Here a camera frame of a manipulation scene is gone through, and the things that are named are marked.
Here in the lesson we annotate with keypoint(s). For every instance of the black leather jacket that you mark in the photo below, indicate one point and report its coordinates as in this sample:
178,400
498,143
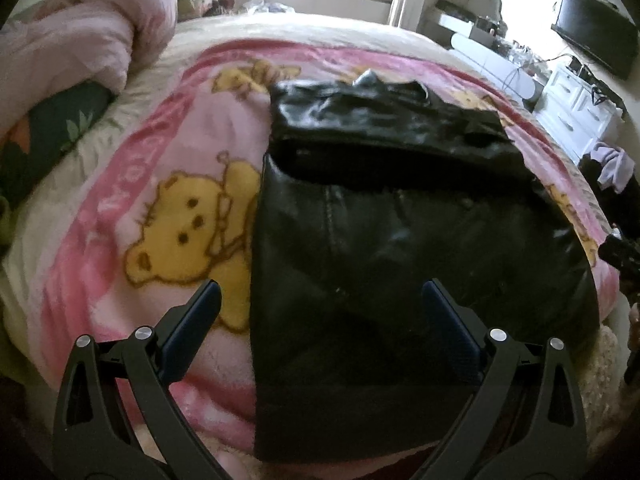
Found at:
400,270

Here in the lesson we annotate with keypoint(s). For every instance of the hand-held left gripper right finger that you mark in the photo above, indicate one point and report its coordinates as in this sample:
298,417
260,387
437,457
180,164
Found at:
448,321

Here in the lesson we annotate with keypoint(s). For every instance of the lavender cloth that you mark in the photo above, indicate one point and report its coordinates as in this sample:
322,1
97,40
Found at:
614,165

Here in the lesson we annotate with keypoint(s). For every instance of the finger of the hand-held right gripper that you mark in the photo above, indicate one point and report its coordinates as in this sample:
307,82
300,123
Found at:
622,255

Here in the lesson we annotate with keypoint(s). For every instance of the white drawer dresser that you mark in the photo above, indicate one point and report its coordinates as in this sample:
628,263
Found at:
575,105

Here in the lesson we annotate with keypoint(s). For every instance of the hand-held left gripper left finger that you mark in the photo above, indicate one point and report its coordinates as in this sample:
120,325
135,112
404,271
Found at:
196,321

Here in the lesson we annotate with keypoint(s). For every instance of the black wall television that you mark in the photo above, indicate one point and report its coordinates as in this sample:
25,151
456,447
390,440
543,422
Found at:
595,27

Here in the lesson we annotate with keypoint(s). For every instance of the dark clothes pile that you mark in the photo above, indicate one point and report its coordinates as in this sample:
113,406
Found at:
622,205

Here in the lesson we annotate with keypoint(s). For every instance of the white long side table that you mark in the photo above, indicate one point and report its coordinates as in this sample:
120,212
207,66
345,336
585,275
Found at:
492,57

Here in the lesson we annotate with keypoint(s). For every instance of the bed with cream sheet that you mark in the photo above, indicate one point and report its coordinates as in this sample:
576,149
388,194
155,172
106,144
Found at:
320,30

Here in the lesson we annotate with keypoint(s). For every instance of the pink bear printed blanket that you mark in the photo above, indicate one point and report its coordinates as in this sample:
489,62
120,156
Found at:
165,220

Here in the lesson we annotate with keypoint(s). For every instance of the pink quilt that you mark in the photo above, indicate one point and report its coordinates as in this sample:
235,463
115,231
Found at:
85,25

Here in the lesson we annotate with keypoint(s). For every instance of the green floral quilt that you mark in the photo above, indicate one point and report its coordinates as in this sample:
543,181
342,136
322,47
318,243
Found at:
55,130

